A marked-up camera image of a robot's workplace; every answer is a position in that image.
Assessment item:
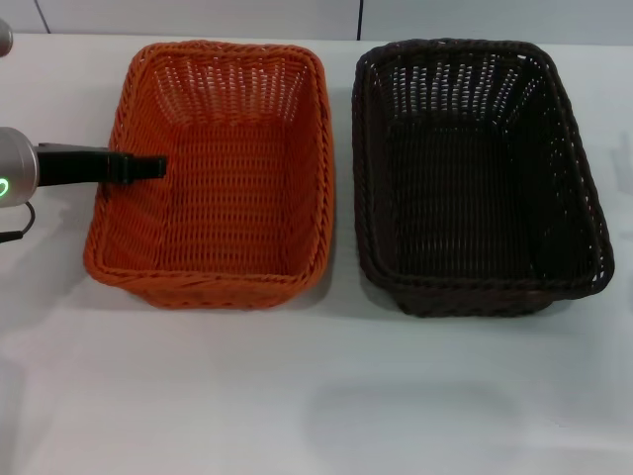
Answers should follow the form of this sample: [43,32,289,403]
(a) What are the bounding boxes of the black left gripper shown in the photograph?
[37,142,168,188]

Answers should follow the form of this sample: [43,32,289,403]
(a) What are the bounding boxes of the orange woven basket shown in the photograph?
[82,40,337,312]

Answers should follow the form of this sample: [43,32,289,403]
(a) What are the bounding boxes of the dark brown woven basket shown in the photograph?
[351,37,616,318]

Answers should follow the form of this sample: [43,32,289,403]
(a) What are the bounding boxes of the thin black cable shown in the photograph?
[0,201,37,244]

